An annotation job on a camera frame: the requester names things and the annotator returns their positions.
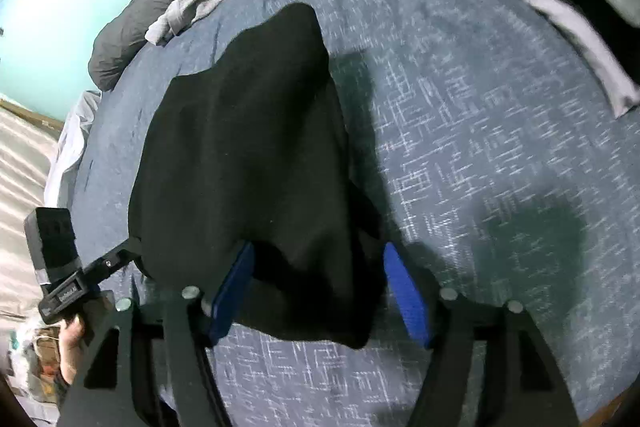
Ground wooden pole by curtain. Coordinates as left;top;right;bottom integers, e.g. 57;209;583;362
0;98;64;134

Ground person's left hand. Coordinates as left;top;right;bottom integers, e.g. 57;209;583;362
58;314;85;385

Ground light grey blanket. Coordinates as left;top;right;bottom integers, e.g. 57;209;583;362
43;90;102;208

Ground beige striped curtain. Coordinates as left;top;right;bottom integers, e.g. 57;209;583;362
0;109;55;322

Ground blue patterned bed sheet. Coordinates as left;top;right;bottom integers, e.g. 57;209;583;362
70;0;639;419

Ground black fleece-lined pants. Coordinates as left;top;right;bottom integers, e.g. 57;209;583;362
128;3;385;349

